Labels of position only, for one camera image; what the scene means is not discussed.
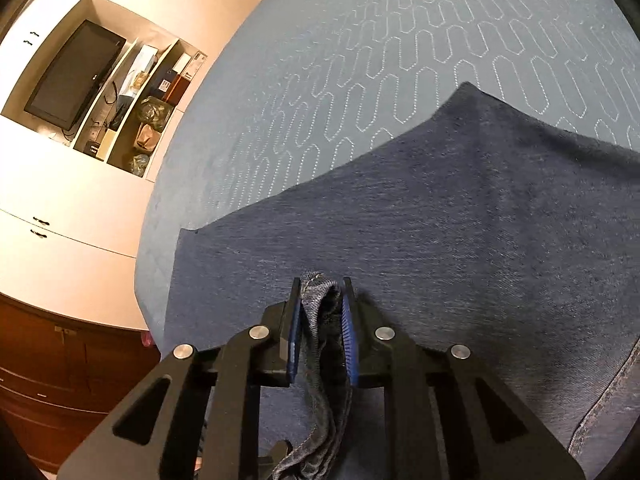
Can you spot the blue denim pants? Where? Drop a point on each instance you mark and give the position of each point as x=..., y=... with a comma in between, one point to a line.
x=450, y=210

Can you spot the small green wrapped bag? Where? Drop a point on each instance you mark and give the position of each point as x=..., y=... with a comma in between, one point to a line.
x=137, y=162

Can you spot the green plastic wrapped bag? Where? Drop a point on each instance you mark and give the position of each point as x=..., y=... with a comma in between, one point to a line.
x=155, y=110

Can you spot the long white box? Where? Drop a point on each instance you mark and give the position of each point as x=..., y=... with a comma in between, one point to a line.
x=140, y=57

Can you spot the white wardrobe with shelves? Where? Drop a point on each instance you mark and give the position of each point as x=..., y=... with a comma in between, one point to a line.
x=60, y=240

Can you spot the dark wooden cabinet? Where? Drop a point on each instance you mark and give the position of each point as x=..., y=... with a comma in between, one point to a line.
x=60, y=385

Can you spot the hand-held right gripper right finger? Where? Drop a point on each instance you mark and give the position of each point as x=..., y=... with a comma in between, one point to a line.
x=348, y=332

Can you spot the white labelled box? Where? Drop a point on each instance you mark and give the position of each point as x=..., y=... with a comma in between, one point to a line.
x=192, y=62

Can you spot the tan handbag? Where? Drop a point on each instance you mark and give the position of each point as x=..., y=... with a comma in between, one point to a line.
x=145, y=137

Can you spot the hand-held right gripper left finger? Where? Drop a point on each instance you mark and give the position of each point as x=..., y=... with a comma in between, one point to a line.
x=295, y=332

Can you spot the bed with blue quilted cover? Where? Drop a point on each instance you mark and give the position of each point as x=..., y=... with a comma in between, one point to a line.
x=375, y=35

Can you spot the black flat screen television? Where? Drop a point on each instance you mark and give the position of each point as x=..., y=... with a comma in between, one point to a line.
x=75, y=75

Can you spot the dark blue box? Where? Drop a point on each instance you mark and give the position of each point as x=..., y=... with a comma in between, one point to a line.
x=167, y=80

